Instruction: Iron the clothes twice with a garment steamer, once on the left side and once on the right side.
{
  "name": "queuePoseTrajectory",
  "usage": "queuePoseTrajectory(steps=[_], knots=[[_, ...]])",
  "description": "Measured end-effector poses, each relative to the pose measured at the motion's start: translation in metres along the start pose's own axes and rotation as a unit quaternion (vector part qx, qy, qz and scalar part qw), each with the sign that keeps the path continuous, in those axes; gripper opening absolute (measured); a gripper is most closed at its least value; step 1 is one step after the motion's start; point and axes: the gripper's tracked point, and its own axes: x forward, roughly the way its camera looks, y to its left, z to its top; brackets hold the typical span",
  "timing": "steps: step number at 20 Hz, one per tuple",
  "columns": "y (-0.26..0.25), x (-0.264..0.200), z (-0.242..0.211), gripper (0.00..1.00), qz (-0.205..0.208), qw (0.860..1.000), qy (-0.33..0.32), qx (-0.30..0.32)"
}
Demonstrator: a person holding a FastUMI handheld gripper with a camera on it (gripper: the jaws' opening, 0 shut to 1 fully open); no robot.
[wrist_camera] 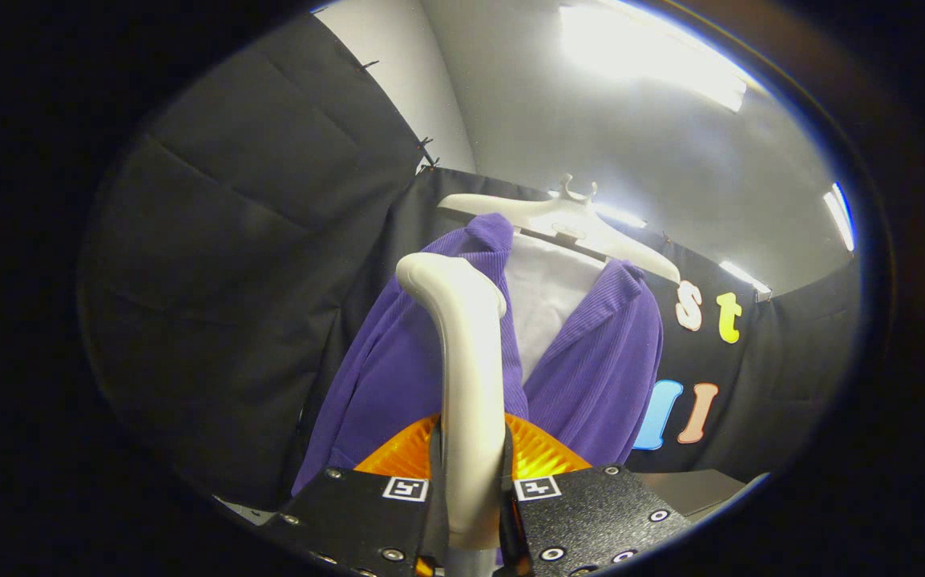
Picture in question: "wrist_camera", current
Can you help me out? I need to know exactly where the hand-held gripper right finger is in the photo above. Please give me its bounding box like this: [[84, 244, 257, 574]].
[[499, 413, 693, 577]]

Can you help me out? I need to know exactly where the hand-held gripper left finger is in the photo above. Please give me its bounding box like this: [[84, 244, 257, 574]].
[[261, 413, 450, 577]]

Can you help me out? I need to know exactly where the purple corduroy jacket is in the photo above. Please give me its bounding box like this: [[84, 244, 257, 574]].
[[292, 212, 664, 499]]

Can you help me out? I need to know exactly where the white garment steamer head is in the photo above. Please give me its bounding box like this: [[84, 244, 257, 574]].
[[395, 252, 510, 577]]

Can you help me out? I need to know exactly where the grey drawer cabinet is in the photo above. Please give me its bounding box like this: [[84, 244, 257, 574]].
[[637, 469, 749, 522]]

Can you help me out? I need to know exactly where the white cloth panel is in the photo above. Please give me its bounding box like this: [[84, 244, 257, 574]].
[[503, 232, 609, 385]]

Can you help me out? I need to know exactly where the black backdrop cloth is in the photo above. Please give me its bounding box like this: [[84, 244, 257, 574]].
[[78, 12, 864, 510]]

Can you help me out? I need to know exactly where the ceiling light panel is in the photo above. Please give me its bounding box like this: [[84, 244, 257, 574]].
[[719, 260, 773, 296], [591, 202, 648, 230], [823, 183, 857, 253]]

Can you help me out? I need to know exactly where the white plastic hanger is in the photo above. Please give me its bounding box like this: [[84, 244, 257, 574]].
[[437, 174, 681, 286]]

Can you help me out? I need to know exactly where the large ceiling light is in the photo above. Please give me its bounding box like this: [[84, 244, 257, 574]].
[[559, 0, 749, 113]]

